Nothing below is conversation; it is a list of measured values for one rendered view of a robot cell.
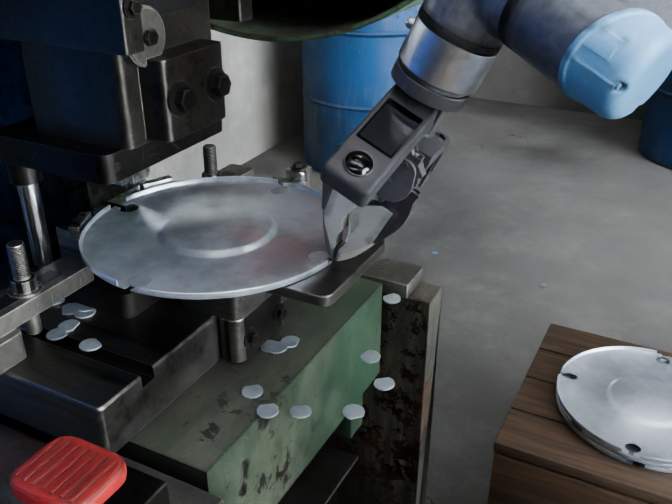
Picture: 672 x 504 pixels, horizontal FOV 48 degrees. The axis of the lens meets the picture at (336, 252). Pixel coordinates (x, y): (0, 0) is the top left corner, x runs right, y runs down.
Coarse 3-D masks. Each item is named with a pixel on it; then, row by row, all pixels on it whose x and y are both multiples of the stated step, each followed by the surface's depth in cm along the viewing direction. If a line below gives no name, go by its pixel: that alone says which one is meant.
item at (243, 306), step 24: (384, 240) 80; (336, 264) 75; (360, 264) 75; (288, 288) 71; (312, 288) 71; (336, 288) 71; (216, 312) 80; (240, 312) 79; (264, 312) 84; (240, 336) 81; (264, 336) 85; (240, 360) 82
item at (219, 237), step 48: (144, 192) 90; (192, 192) 91; (240, 192) 91; (288, 192) 91; (96, 240) 80; (144, 240) 80; (192, 240) 78; (240, 240) 78; (288, 240) 80; (144, 288) 69; (192, 288) 71; (240, 288) 71
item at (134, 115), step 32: (160, 0) 72; (192, 0) 76; (160, 32) 71; (192, 32) 77; (32, 64) 74; (64, 64) 72; (96, 64) 70; (128, 64) 70; (160, 64) 70; (192, 64) 74; (32, 96) 76; (64, 96) 74; (96, 96) 72; (128, 96) 71; (160, 96) 71; (192, 96) 73; (224, 96) 80; (64, 128) 76; (96, 128) 73; (128, 128) 72; (160, 128) 73; (192, 128) 76
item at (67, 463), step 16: (48, 448) 54; (64, 448) 55; (80, 448) 55; (96, 448) 55; (32, 464) 53; (48, 464) 53; (64, 464) 53; (80, 464) 53; (96, 464) 53; (112, 464) 53; (16, 480) 52; (32, 480) 52; (48, 480) 52; (64, 480) 52; (80, 480) 52; (96, 480) 52; (112, 480) 52; (16, 496) 51; (32, 496) 51; (48, 496) 50; (64, 496) 50; (80, 496) 50; (96, 496) 51
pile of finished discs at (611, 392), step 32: (608, 352) 132; (640, 352) 132; (576, 384) 124; (608, 384) 124; (640, 384) 123; (576, 416) 117; (608, 416) 117; (640, 416) 116; (608, 448) 111; (640, 448) 111
